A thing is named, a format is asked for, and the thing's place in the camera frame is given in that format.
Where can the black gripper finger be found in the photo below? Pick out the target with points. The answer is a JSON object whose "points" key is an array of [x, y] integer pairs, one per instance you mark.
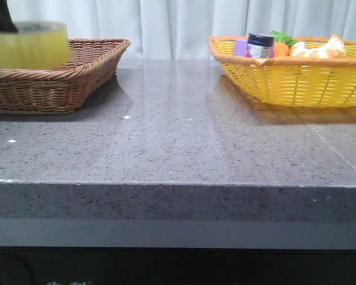
{"points": [[6, 24]]}

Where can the yellow tape roll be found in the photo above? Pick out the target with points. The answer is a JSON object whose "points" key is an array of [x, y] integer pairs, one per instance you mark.
{"points": [[36, 45]]}

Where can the brown wicker basket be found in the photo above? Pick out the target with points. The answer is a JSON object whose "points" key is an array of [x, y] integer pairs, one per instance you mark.
{"points": [[64, 89]]}

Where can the white curtain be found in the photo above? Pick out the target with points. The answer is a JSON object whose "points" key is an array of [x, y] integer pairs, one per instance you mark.
{"points": [[179, 29]]}

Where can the purple box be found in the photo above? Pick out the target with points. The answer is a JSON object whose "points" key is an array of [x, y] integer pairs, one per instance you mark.
{"points": [[240, 47]]}

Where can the dark-lidded small jar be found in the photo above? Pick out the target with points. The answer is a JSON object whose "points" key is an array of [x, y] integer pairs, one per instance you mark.
{"points": [[260, 46]]}

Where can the orange toy carrot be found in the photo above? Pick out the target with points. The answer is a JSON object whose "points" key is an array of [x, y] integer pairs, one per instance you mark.
{"points": [[283, 43]]}

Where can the toy bread croissant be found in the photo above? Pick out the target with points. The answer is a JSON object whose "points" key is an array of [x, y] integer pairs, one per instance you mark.
{"points": [[334, 48]]}

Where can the yellow woven basket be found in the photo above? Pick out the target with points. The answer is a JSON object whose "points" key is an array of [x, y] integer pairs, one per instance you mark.
{"points": [[290, 81]]}

